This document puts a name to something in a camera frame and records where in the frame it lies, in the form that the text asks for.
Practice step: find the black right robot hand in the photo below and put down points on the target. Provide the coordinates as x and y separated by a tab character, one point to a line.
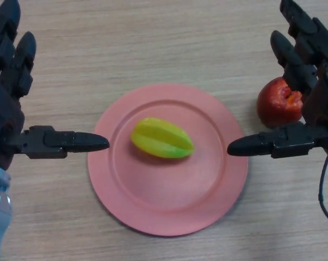
321	95

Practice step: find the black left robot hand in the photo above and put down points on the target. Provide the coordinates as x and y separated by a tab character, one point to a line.
8	89

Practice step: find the red apple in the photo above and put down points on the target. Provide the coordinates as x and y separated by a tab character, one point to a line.
272	106

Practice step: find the yellow green starfruit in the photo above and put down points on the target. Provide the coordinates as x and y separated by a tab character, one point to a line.
161	138

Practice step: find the pink round plate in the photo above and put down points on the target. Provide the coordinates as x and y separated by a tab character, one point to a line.
169	195

